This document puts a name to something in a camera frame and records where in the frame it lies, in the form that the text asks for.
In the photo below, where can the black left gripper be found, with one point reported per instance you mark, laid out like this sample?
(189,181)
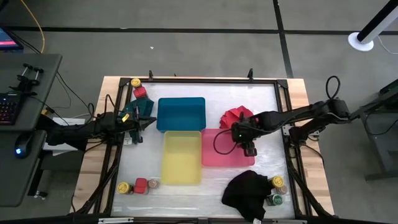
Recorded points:
(130,123)

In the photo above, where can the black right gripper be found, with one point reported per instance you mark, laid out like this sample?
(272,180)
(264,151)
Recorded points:
(245,130)

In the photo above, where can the yellow-lid spice jar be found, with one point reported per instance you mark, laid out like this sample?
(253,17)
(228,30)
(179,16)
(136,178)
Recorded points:
(136,82)
(277,181)
(123,188)

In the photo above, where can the brown-lid spice grinder jar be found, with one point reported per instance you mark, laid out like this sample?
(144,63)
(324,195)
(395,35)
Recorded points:
(282,190)
(153,183)

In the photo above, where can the green-lid spice grinder jar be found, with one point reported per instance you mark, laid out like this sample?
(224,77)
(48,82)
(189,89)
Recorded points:
(276,199)

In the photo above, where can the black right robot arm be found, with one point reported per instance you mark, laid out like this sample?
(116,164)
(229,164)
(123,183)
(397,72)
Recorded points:
(295,115)

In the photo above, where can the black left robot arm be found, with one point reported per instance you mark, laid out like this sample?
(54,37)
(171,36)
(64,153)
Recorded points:
(77,133)

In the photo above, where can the pink plastic bin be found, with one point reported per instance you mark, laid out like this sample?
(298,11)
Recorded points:
(239,160)

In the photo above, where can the yellow tag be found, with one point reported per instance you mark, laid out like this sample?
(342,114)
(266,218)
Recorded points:
(125,118)

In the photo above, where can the white label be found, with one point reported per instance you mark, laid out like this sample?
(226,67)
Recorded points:
(127,141)

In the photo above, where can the red block top left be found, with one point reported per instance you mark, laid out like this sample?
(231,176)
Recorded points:
(140,92)

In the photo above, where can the blue plastic bin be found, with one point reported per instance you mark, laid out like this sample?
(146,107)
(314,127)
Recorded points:
(180,115)

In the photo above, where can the red cloth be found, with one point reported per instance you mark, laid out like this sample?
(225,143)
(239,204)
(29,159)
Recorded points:
(231,116)

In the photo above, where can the black cloth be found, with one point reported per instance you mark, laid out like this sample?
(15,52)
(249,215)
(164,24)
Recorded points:
(245,193)

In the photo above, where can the yellow plastic bin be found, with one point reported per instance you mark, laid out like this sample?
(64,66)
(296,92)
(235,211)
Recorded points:
(182,158)

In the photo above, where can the red-lid spice jar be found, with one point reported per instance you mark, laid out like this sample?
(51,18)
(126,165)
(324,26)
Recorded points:
(140,185)

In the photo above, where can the black desk clamp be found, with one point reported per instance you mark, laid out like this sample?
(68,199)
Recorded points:
(29,81)

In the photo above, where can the grey desk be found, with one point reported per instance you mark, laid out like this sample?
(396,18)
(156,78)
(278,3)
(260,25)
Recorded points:
(31,74)

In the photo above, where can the black computer mouse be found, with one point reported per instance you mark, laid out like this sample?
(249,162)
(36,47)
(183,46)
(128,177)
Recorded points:
(23,145)

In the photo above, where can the dark metal stand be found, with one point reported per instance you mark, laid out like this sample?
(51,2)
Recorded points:
(382,130)

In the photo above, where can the backlit black keyboard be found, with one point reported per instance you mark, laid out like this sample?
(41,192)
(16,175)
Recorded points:
(8,109)

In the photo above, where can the computer monitor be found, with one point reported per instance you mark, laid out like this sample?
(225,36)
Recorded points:
(7,39)

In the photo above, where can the white metal bracket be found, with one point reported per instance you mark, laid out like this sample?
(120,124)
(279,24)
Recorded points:
(288,130)

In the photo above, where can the black aluminium table frame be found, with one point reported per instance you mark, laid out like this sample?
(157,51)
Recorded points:
(199,81)

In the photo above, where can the white post with round base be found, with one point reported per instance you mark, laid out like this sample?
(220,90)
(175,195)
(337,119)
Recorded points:
(360,42)

